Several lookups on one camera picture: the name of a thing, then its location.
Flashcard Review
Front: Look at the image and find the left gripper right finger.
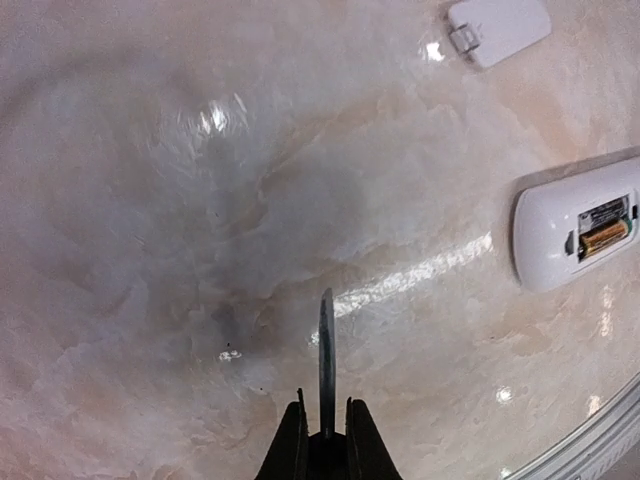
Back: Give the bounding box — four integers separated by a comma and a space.
346, 398, 400, 480

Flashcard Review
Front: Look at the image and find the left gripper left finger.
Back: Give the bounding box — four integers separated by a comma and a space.
255, 388, 309, 480

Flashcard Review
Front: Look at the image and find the yellow handled screwdriver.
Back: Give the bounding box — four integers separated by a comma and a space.
318, 288, 336, 441

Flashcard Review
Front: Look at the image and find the white remote control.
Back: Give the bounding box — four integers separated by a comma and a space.
512, 157, 639, 292

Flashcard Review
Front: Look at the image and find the white battery cover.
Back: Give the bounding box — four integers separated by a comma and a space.
447, 0, 552, 69

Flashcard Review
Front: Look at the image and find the gold black battery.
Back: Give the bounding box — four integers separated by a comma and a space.
578, 218, 631, 261

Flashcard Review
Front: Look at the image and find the silver battery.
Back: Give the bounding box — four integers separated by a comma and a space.
578, 195, 629, 233

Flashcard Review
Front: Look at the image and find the front aluminium rail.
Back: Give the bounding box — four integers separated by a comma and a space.
490, 372, 639, 479

